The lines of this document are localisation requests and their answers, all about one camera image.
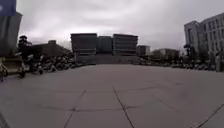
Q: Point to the wide dark twin-block building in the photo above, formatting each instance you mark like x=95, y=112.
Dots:
x=104, y=45

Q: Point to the grey paved slab plaza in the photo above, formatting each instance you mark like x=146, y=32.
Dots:
x=113, y=86

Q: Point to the small distant building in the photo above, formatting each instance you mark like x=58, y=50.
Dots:
x=143, y=50

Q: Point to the distant low building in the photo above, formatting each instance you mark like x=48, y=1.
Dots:
x=165, y=52

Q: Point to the row of parked bicycles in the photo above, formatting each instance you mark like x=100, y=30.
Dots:
x=50, y=63
x=180, y=63

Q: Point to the low dark building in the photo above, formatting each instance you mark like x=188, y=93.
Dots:
x=46, y=49

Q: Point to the dark tree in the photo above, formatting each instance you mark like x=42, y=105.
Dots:
x=22, y=45

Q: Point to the grey windowed office building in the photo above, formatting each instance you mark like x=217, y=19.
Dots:
x=208, y=33

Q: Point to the tall grey building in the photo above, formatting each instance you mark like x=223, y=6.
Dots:
x=9, y=33

